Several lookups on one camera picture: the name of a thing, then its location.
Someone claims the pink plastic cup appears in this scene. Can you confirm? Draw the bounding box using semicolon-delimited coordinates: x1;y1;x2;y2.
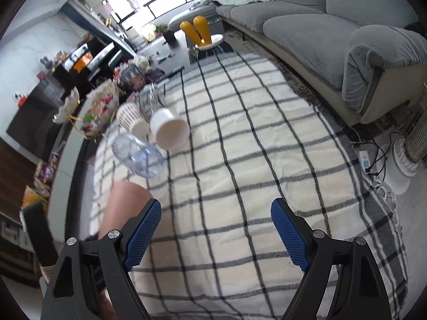
96;181;161;319

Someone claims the black upright piano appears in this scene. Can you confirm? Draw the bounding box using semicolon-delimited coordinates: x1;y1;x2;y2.
53;37;130;89

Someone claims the white power strip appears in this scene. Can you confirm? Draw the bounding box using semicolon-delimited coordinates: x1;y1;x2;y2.
358;150;372;174

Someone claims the clear plastic cup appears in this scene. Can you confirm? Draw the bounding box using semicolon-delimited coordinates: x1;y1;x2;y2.
112;133;164;178

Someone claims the black coffee table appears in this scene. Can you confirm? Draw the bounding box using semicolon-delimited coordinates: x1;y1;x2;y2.
133;31;190;83

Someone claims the brown patterned paper cup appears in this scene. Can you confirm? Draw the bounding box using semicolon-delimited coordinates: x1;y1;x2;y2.
117;103;149;139

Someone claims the white paper cup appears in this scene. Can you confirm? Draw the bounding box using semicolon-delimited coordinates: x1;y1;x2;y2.
150;108;190;151

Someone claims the two-tier snack bowl stand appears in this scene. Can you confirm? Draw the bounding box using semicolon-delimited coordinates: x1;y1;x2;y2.
52;79;119;139

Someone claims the yellow rabbit ear stool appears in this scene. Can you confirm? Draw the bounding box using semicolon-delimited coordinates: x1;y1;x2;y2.
180;15;224;51

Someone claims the white standing fan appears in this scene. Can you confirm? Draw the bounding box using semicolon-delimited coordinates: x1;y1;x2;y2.
383;109;426;195

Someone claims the grey sectional sofa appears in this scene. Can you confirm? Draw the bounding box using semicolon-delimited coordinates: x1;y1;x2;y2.
190;0;426;126

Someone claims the clear glass cup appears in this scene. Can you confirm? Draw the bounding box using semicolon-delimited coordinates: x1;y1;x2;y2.
136;83;166;123

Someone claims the flat screen television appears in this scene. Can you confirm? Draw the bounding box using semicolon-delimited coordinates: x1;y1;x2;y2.
6;80;64;162

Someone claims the checkered white tablecloth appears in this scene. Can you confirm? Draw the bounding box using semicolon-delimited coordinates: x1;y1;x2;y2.
90;54;408;319

